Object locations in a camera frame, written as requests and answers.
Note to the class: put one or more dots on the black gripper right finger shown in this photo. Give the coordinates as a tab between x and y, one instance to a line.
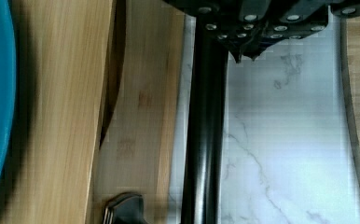
346	8

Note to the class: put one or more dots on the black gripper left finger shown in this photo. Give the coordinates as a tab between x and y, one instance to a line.
246	28

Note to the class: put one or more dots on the black drawer handle bar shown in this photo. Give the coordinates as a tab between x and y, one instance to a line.
200	204

